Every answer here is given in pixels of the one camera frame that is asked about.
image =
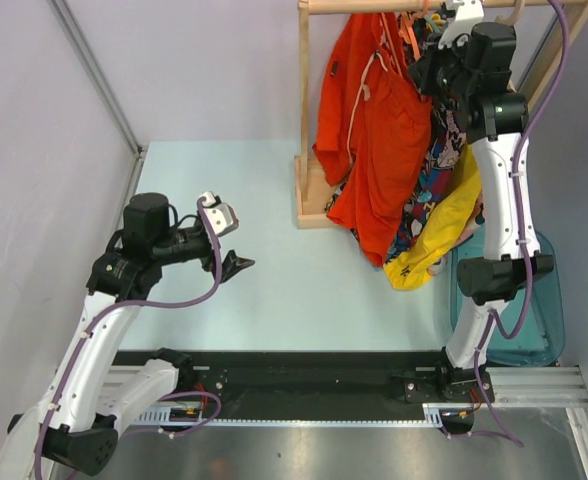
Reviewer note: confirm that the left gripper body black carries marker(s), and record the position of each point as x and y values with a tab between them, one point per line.
187	246

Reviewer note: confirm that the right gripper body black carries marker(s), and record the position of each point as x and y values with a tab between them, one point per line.
448	74

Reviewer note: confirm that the orange plastic hanger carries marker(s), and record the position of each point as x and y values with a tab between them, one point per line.
407	33

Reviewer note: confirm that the orange shorts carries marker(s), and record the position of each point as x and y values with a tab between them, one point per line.
374	150

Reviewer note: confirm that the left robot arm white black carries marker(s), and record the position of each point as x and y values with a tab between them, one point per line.
73	424

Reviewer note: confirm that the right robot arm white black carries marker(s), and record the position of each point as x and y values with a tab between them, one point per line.
470	66

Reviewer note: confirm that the comic print shorts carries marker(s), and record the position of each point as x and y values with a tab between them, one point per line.
434	165

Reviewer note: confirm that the teal plastic hanger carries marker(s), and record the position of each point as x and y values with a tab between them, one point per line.
431	20

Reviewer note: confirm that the beige plastic hanger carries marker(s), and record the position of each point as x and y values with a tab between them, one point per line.
514	16

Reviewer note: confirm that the pink patterned shorts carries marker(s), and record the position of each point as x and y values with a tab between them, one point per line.
474	222

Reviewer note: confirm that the yellow shorts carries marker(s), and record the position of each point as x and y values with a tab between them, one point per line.
433	221

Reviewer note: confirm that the wooden clothes rack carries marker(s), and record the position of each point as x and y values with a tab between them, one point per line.
312	190

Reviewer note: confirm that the teal plastic basket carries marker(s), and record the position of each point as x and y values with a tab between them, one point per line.
541	340

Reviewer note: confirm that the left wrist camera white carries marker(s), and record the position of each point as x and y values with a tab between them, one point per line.
218	214

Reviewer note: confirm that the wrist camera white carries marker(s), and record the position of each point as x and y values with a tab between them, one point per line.
467	13
218	214

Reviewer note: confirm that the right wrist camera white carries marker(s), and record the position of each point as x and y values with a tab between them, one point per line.
467	13

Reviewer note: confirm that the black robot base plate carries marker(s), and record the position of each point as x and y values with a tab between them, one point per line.
326	411

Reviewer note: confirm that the white cable duct strip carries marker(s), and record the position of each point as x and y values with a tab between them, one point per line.
159	417

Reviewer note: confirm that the aluminium corner post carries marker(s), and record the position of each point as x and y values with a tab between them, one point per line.
78	41

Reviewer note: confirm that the aluminium frame rail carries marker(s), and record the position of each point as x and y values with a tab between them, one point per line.
505	387

